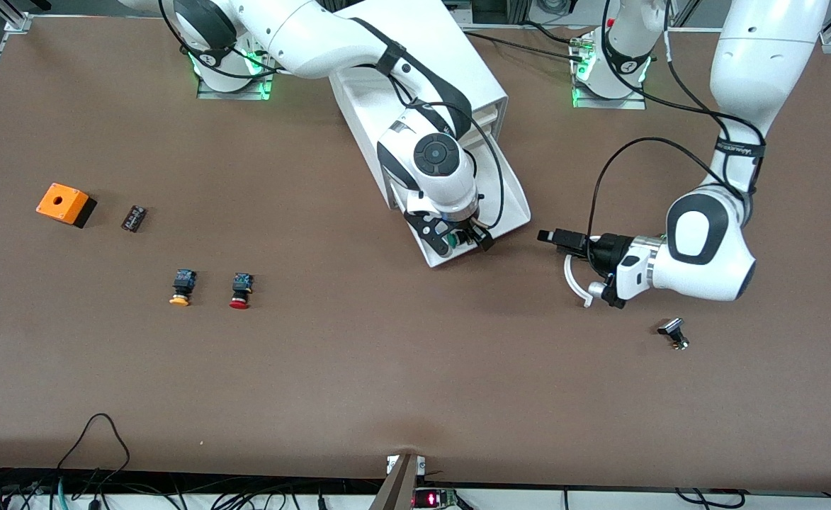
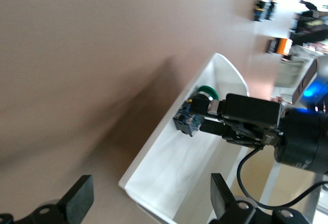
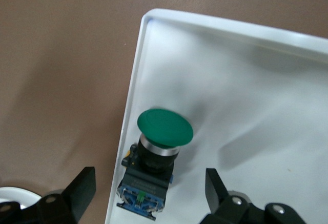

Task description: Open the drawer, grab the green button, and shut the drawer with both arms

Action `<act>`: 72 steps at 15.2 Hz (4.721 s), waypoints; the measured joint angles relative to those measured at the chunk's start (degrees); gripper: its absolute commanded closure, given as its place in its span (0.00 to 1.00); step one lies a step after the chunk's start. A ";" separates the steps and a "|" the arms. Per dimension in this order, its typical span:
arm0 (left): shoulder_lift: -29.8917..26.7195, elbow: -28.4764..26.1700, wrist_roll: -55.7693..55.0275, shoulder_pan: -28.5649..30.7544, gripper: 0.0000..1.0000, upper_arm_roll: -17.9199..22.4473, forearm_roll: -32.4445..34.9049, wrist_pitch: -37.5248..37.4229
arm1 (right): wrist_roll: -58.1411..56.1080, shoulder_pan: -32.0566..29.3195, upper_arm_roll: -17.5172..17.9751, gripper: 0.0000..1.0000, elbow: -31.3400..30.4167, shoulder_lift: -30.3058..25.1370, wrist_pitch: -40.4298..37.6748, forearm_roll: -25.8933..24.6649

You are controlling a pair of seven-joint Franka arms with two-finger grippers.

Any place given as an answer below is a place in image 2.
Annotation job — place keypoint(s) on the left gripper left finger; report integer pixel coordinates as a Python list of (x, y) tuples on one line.
[(77, 198)]

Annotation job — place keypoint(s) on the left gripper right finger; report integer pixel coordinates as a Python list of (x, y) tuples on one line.
[(221, 195)]

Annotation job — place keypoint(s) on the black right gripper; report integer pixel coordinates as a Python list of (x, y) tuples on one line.
[(251, 121)]

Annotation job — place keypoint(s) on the green push button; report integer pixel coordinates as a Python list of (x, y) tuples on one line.
[(187, 121)]

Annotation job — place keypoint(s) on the white plastic bin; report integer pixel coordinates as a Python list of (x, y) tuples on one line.
[(164, 172)]

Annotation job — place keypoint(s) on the white drawer cabinet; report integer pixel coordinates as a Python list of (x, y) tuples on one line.
[(269, 183)]

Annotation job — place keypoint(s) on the red push button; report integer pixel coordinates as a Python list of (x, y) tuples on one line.
[(259, 8)]

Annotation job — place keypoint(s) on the yellow push button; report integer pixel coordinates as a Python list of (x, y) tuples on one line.
[(271, 8)]

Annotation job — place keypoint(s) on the orange button enclosure box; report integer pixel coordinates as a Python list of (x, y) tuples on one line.
[(284, 45)]

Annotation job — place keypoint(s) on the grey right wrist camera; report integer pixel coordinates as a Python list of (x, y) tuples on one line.
[(307, 80)]

